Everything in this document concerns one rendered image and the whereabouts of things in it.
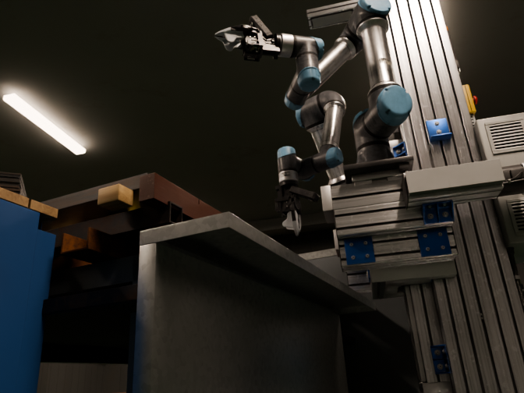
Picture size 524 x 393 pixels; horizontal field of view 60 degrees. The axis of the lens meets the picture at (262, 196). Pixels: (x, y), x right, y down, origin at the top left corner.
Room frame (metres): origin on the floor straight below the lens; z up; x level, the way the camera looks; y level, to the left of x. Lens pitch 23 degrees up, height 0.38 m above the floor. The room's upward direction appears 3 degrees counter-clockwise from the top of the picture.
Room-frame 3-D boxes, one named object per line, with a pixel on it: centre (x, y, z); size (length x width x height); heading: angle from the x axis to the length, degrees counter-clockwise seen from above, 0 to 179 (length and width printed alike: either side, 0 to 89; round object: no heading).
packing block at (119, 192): (0.94, 0.33, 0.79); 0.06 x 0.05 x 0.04; 67
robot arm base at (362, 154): (1.43, -0.40, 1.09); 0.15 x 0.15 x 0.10
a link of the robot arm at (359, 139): (1.43, -0.41, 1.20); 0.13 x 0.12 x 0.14; 14
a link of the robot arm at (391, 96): (1.30, -0.44, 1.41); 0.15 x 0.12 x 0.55; 14
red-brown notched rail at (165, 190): (1.64, -0.07, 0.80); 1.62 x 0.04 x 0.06; 157
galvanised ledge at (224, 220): (1.41, -0.10, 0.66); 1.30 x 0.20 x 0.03; 157
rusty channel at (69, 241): (1.71, 0.09, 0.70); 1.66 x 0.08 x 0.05; 157
